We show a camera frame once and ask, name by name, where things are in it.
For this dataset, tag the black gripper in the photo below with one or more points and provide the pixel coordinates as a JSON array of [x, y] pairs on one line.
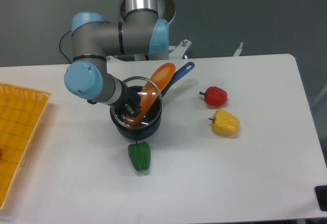
[[131, 102]]

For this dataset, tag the glass pot lid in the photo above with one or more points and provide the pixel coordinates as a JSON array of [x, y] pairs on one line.
[[154, 112]]

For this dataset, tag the black corner object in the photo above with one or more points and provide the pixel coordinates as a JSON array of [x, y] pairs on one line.
[[321, 192]]

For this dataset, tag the yellow plastic basket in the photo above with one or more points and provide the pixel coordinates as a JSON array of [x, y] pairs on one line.
[[21, 111]]

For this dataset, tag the red bell pepper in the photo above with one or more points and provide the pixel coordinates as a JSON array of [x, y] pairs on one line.
[[215, 96]]

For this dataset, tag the green bell pepper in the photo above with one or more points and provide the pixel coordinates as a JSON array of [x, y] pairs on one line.
[[140, 155]]

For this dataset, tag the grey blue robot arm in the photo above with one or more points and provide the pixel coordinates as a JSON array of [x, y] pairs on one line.
[[93, 39]]

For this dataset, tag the yellow bell pepper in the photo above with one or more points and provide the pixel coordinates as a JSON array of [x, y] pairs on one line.
[[224, 122]]

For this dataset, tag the orange bread loaf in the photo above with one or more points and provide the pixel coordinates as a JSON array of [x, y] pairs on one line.
[[161, 77]]

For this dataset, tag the dark blue saucepan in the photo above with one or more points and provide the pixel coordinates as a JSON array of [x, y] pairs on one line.
[[141, 134]]

